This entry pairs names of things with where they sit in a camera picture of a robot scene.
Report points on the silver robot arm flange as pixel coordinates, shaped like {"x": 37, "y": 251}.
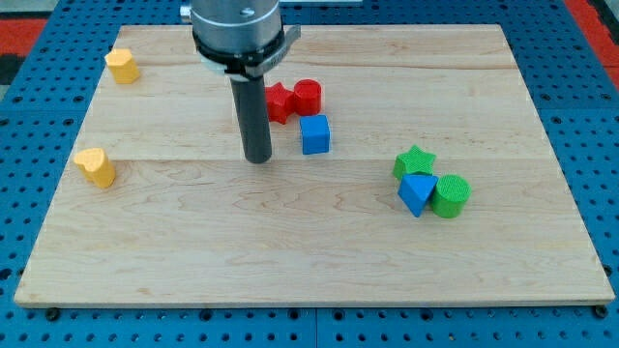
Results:
{"x": 243, "y": 39}

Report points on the blue cube block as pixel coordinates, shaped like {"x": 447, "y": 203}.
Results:
{"x": 315, "y": 134}

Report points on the blue triangle block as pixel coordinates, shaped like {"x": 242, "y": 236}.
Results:
{"x": 415, "y": 190}

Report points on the red star block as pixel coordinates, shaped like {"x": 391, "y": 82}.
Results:
{"x": 280, "y": 103}

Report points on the red cylinder block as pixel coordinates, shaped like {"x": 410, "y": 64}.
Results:
{"x": 308, "y": 97}

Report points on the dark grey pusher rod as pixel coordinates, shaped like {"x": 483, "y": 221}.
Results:
{"x": 252, "y": 115}

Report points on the green star block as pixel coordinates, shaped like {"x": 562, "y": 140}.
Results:
{"x": 415, "y": 161}

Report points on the light wooden board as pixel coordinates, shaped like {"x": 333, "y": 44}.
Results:
{"x": 189, "y": 223}

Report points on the green cylinder block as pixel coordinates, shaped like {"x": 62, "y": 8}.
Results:
{"x": 450, "y": 196}

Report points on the yellow heart block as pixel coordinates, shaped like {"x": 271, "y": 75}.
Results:
{"x": 96, "y": 167}

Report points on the yellow hexagon block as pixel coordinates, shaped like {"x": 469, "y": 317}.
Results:
{"x": 122, "y": 66}

